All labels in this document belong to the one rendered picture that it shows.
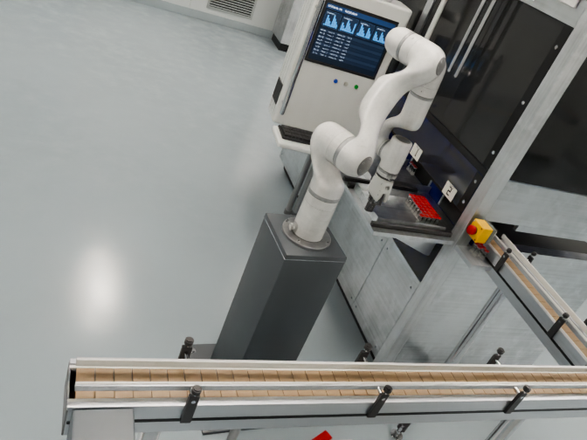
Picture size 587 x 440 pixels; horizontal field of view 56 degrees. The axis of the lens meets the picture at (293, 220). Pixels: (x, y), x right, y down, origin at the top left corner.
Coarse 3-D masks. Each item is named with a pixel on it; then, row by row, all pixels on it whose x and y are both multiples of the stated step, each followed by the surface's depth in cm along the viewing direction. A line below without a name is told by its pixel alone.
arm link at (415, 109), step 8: (408, 96) 199; (416, 96) 196; (408, 104) 199; (416, 104) 197; (424, 104) 197; (408, 112) 200; (416, 112) 199; (424, 112) 199; (384, 120) 210; (392, 120) 206; (400, 120) 203; (408, 120) 201; (416, 120) 201; (384, 128) 210; (392, 128) 214; (408, 128) 203; (416, 128) 203; (384, 136) 215; (376, 144) 215; (376, 152) 216
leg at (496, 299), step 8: (496, 288) 231; (496, 296) 230; (504, 296) 229; (488, 304) 233; (496, 304) 231; (480, 312) 237; (488, 312) 234; (480, 320) 237; (472, 328) 241; (480, 328) 239; (464, 336) 244; (472, 336) 241; (464, 344) 244; (456, 352) 248; (464, 352) 246; (448, 360) 252; (456, 360) 249
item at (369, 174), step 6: (378, 156) 280; (378, 162) 278; (372, 168) 270; (402, 168) 282; (366, 174) 258; (372, 174) 264; (402, 174) 277; (408, 174) 279; (396, 180) 268; (402, 180) 271; (408, 180) 273; (414, 180) 276; (414, 186) 264; (420, 186) 265; (426, 186) 266; (426, 192) 268
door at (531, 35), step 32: (512, 0) 223; (512, 32) 221; (544, 32) 206; (480, 64) 235; (512, 64) 219; (480, 96) 233; (512, 96) 217; (448, 128) 250; (480, 128) 231; (480, 160) 228
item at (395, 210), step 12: (360, 192) 239; (396, 192) 252; (408, 192) 254; (384, 204) 242; (396, 204) 246; (372, 216) 227; (384, 216) 233; (396, 216) 237; (408, 216) 241; (432, 228) 235; (444, 228) 237
